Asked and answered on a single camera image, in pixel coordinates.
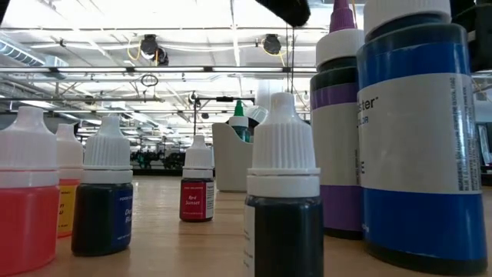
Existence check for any grey plastic bin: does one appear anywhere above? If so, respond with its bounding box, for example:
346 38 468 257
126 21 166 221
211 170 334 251
211 122 254 193

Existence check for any distant black robot station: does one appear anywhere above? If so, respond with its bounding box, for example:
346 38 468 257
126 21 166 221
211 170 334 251
129 149 186 170

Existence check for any black aluminium table frame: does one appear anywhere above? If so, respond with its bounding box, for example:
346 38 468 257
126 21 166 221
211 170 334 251
0 65 320 75

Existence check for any small red dropper bottle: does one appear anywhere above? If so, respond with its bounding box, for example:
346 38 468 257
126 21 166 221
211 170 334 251
179 134 215 223

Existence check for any blue-tipped food coloring bottle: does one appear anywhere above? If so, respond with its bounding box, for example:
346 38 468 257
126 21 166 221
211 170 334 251
356 0 488 276

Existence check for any small yellow dropper bottle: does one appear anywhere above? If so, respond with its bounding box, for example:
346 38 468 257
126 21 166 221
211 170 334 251
55 122 85 239

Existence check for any black ceiling-hung device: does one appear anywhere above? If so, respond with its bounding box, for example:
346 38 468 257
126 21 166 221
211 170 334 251
262 33 283 55
139 33 170 66

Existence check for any small pink dropper bottle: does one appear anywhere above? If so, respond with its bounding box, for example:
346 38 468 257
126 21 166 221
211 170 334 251
0 106 61 277

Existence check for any small dark blue dropper bottle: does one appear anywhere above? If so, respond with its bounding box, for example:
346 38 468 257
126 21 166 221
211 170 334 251
71 115 135 258

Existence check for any purple-tipped food coloring bottle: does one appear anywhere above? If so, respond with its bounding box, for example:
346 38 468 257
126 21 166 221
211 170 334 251
310 0 365 241

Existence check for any green-tipped food coloring bottle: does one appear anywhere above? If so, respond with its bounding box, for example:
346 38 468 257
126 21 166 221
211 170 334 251
228 99 251 143

